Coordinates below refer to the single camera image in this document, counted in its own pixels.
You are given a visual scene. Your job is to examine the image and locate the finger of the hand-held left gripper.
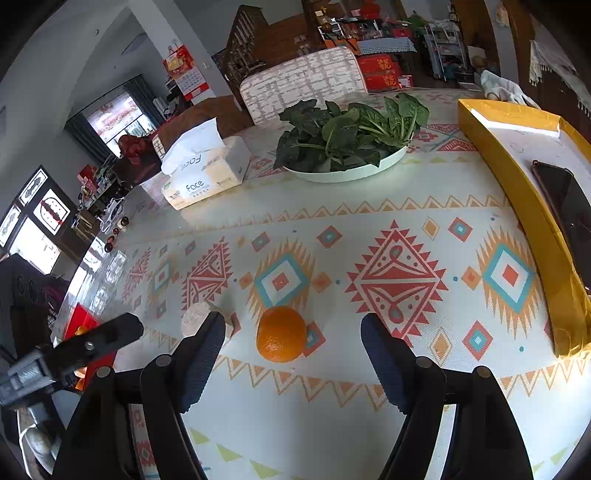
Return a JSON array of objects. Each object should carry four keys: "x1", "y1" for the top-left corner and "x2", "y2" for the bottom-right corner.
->
[{"x1": 54, "y1": 313, "x2": 145, "y2": 377}]

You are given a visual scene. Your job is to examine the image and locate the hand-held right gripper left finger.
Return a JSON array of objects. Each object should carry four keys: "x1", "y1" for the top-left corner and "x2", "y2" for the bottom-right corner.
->
[{"x1": 52, "y1": 311, "x2": 227, "y2": 480}]

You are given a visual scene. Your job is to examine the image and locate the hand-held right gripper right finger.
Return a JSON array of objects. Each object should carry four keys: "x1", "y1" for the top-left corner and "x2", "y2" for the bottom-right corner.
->
[{"x1": 360, "y1": 313, "x2": 536, "y2": 480}]

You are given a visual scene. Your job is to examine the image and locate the red box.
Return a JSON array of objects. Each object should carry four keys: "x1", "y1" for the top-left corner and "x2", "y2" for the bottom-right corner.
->
[{"x1": 61, "y1": 302, "x2": 119, "y2": 392}]

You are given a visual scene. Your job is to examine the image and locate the white tissue box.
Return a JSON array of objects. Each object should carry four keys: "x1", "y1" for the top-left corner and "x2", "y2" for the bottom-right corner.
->
[{"x1": 160, "y1": 117, "x2": 252, "y2": 211}]

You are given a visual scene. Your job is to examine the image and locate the yellow cardboard box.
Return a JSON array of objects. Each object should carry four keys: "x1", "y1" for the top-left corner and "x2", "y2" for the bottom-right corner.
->
[{"x1": 457, "y1": 98, "x2": 591, "y2": 359}]

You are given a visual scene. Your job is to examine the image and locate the window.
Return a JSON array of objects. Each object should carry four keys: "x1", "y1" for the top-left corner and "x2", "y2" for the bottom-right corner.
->
[{"x1": 87, "y1": 91, "x2": 149, "y2": 145}]

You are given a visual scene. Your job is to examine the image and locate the white plate of spinach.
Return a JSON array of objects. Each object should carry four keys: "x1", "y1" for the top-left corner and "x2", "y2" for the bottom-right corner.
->
[{"x1": 273, "y1": 93, "x2": 430, "y2": 174}]

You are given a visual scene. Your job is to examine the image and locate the black smartphone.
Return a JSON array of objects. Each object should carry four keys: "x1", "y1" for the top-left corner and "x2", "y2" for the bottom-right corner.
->
[{"x1": 531, "y1": 160, "x2": 591, "y2": 294}]

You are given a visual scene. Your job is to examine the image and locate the red gift boxes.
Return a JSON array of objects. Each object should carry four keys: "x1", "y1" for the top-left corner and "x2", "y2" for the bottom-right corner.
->
[{"x1": 357, "y1": 52, "x2": 403, "y2": 92}]

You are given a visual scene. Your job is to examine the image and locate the patterned chair back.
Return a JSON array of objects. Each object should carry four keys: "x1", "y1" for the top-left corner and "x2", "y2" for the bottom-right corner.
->
[{"x1": 239, "y1": 46, "x2": 369, "y2": 126}]

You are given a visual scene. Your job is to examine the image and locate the white metal rack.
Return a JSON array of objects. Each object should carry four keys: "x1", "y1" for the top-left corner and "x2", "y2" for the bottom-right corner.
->
[{"x1": 424, "y1": 22, "x2": 468, "y2": 82}]

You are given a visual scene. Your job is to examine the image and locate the wooden staircase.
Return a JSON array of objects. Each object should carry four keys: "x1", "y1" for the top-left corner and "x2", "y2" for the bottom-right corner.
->
[{"x1": 223, "y1": 6, "x2": 269, "y2": 85}]

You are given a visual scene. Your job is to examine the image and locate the cluttered wooden table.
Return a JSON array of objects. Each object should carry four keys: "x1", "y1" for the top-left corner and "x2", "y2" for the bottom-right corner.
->
[{"x1": 318, "y1": 8, "x2": 417, "y2": 55}]

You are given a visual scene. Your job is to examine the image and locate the hanging white cloth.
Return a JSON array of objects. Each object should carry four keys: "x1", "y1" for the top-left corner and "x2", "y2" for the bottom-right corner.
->
[{"x1": 528, "y1": 40, "x2": 591, "y2": 117}]

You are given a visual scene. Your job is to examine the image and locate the framed wall pictures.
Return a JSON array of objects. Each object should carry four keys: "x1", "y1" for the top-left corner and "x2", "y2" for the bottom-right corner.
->
[{"x1": 0, "y1": 166, "x2": 71, "y2": 251}]

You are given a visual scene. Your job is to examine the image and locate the red wall calendar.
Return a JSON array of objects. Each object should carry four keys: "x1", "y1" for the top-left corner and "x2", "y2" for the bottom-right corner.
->
[{"x1": 163, "y1": 44, "x2": 208, "y2": 96}]

